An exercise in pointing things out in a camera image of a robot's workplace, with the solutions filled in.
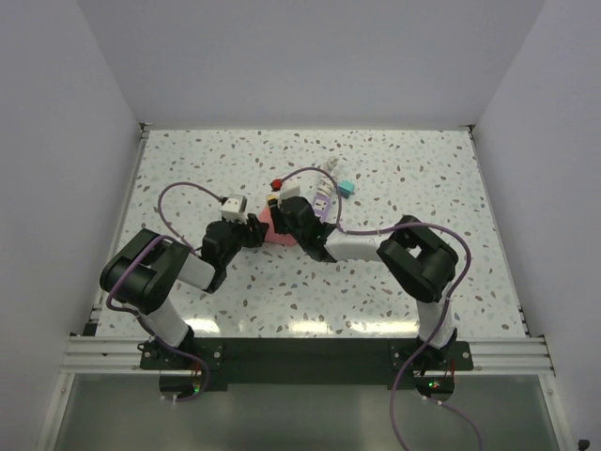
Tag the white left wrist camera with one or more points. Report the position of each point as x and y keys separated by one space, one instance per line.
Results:
x=233 y=209

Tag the teal plug adapter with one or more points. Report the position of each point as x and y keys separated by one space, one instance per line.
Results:
x=346 y=188

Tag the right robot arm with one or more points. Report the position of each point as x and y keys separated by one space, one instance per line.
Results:
x=419 y=260

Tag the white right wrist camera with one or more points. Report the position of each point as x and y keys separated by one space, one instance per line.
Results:
x=291 y=188

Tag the aluminium front rail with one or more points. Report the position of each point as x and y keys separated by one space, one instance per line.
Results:
x=479 y=356

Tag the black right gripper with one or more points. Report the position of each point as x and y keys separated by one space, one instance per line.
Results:
x=276 y=216

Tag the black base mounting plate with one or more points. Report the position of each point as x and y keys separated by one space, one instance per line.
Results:
x=300 y=361

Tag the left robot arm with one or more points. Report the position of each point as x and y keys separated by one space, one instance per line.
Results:
x=139 y=278

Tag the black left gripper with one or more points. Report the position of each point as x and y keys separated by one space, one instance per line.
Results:
x=254 y=230

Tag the purple power strip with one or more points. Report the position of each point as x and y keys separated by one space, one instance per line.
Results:
x=321 y=206

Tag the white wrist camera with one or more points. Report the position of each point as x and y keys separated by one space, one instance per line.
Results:
x=233 y=209
x=291 y=188

